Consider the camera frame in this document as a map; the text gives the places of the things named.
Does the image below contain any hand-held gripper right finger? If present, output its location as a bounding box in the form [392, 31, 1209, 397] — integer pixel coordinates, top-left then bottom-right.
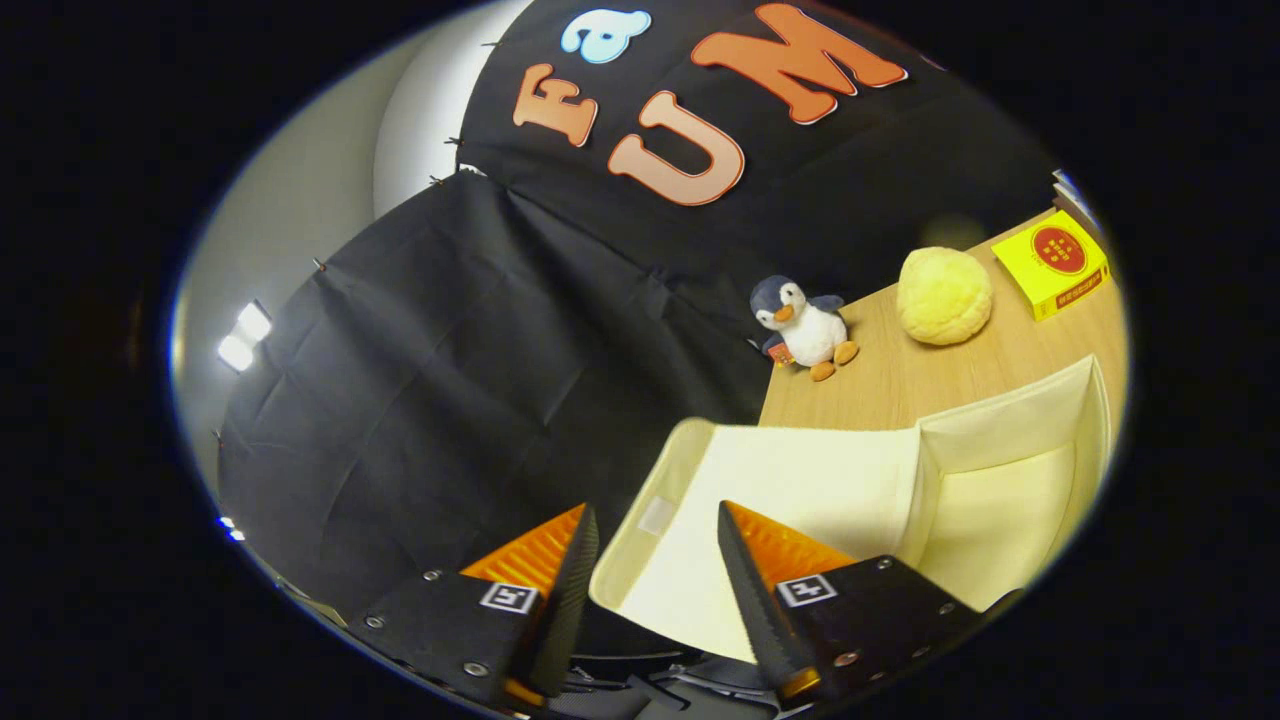
[716, 499, 991, 711]

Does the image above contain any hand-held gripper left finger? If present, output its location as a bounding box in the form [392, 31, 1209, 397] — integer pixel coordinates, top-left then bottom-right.
[348, 503, 601, 709]

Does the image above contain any beige fabric storage box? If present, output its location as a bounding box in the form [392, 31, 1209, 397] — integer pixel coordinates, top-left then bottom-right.
[588, 353, 1113, 664]

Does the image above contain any penguin plush toy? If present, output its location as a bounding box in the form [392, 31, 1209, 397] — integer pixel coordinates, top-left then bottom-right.
[749, 275, 860, 383]

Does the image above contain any yellow plush ball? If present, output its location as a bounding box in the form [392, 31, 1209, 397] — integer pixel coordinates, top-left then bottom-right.
[896, 246, 994, 347]

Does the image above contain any bright light fixture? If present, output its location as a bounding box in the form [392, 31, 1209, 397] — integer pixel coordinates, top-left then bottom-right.
[217, 300, 274, 373]

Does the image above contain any yellow book with red circle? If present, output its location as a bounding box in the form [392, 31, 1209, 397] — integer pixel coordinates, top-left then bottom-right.
[991, 209, 1111, 322]

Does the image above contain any white floral cover book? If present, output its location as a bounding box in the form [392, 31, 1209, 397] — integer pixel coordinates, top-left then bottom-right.
[1052, 168, 1101, 226]

